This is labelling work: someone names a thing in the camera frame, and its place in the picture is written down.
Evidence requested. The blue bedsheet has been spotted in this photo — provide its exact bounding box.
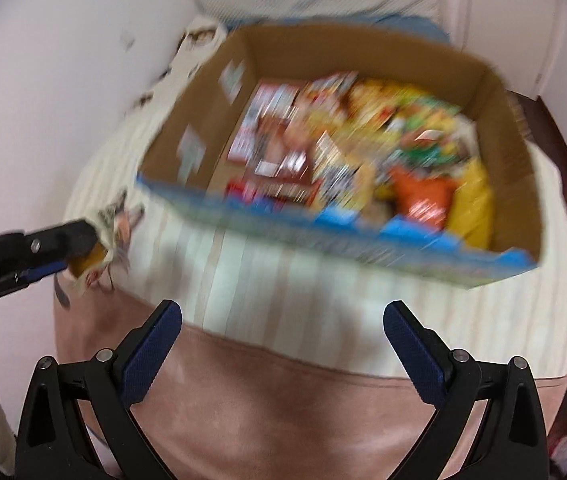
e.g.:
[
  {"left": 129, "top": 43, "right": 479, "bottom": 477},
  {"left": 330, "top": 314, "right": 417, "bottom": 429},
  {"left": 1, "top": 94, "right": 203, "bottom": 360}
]
[{"left": 223, "top": 12, "right": 451, "bottom": 43}]

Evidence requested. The white striped blanket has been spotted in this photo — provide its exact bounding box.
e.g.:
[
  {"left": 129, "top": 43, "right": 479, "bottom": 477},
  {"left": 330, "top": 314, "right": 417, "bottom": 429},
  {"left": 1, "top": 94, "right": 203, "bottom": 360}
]
[{"left": 63, "top": 110, "right": 567, "bottom": 378}]

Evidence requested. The pile of snack packets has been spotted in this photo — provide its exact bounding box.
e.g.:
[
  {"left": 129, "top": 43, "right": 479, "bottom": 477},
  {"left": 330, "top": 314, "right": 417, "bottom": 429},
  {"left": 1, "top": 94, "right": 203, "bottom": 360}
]
[{"left": 226, "top": 72, "right": 494, "bottom": 251}]

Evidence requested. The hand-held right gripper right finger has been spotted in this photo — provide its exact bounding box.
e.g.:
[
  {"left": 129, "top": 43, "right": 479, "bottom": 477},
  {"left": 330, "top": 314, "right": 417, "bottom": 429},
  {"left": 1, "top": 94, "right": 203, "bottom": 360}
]
[{"left": 383, "top": 300, "right": 551, "bottom": 480}]

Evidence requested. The cardboard box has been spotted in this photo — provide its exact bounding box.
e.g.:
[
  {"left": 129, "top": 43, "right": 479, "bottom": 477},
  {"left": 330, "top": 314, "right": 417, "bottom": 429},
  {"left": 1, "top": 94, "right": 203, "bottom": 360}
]
[{"left": 136, "top": 24, "right": 544, "bottom": 290}]

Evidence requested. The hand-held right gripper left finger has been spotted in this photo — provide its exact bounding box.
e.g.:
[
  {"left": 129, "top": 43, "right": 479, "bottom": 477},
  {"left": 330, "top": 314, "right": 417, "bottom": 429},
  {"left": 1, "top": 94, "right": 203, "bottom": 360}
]
[{"left": 13, "top": 300, "right": 183, "bottom": 480}]

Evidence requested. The bear print pillow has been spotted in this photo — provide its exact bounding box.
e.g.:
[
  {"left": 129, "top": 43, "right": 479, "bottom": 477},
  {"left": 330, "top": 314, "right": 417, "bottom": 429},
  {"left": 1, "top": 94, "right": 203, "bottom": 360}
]
[{"left": 130, "top": 17, "right": 226, "bottom": 111}]

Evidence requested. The pink blanket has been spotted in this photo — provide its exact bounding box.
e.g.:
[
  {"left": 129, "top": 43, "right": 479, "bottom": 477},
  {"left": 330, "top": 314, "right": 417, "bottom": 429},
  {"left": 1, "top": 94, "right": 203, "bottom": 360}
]
[{"left": 53, "top": 280, "right": 567, "bottom": 480}]

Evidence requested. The white door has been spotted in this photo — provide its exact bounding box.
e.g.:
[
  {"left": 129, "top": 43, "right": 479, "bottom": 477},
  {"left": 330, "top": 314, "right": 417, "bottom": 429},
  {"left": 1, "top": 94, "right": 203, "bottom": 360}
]
[{"left": 443, "top": 0, "right": 567, "bottom": 101}]

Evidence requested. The beige printed snack packet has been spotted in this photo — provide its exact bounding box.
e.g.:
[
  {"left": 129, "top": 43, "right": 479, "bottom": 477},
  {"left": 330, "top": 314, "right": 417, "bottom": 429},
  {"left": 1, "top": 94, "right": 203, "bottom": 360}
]
[{"left": 53, "top": 200, "right": 146, "bottom": 311}]

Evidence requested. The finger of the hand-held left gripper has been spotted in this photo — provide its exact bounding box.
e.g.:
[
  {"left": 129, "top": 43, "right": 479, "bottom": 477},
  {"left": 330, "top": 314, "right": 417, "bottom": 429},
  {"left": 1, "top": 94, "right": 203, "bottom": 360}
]
[
  {"left": 0, "top": 259, "right": 71, "bottom": 306},
  {"left": 0, "top": 217, "right": 100, "bottom": 267}
]

